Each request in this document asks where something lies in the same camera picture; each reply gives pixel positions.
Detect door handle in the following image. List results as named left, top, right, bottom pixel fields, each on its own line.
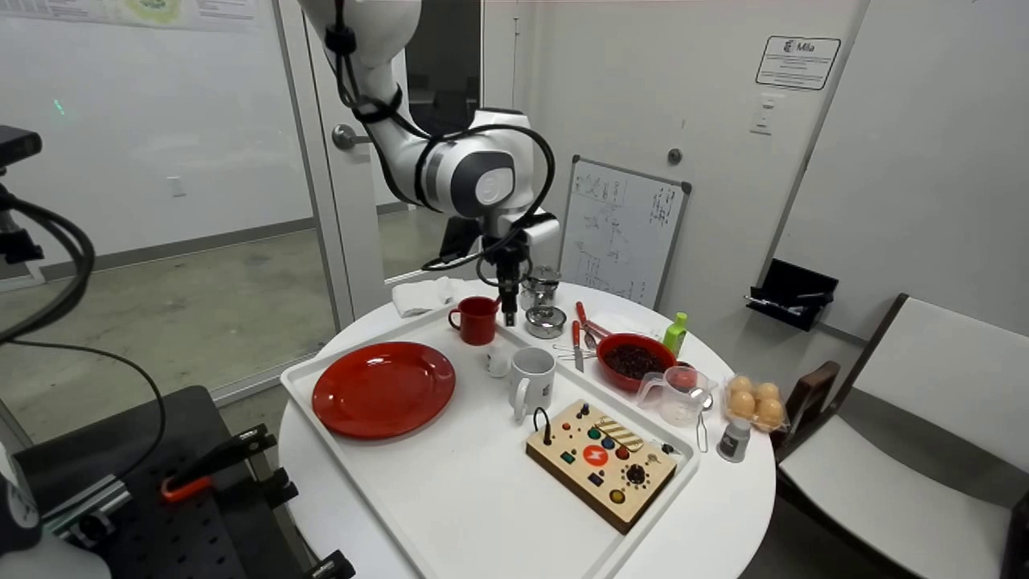
left=331, top=126, right=370, bottom=152

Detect clear measuring cup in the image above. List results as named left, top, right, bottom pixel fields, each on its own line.
left=641, top=363, right=715, bottom=453

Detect red cup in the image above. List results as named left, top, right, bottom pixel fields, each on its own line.
left=448, top=296, right=498, bottom=343

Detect green bottle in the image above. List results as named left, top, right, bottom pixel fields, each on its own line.
left=662, top=313, right=689, bottom=358

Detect black orange clamp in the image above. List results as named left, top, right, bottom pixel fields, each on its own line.
left=161, top=425, right=277, bottom=505

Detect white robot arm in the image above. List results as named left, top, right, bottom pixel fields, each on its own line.
left=301, top=0, right=556, bottom=321

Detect wooden busy board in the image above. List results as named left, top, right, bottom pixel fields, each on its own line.
left=523, top=403, right=685, bottom=535

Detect small grey shaker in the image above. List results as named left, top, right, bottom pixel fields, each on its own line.
left=718, top=422, right=751, bottom=463

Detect red handled scissors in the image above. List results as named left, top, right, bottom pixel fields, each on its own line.
left=573, top=304, right=609, bottom=365

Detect egg carton with eggs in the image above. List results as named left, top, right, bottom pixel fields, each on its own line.
left=725, top=373, right=789, bottom=433

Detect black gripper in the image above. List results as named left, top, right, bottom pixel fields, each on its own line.
left=477, top=229, right=532, bottom=324

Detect black wall holder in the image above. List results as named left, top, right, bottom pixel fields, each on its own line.
left=751, top=259, right=840, bottom=331

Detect leaning whiteboard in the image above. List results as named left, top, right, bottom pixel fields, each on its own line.
left=561, top=155, right=691, bottom=304

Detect wall notice sign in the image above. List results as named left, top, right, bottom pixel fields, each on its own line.
left=757, top=35, right=842, bottom=89

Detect white mug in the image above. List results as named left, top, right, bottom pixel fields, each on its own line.
left=512, top=348, right=556, bottom=422

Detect black cable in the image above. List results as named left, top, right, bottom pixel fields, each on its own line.
left=0, top=186, right=170, bottom=453

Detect round white table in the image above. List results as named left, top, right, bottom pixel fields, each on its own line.
left=281, top=304, right=775, bottom=579

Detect red plate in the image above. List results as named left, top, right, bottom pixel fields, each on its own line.
left=313, top=342, right=456, bottom=439

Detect white chair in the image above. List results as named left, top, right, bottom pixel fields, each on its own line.
left=779, top=292, right=1029, bottom=579

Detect white plastic tray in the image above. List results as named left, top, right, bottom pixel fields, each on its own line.
left=283, top=316, right=697, bottom=579

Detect metal canister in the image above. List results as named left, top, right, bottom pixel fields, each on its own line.
left=529, top=266, right=561, bottom=308

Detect red bowl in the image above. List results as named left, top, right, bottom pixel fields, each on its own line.
left=600, top=335, right=675, bottom=393

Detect metal strainer ring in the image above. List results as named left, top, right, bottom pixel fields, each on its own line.
left=520, top=300, right=570, bottom=343

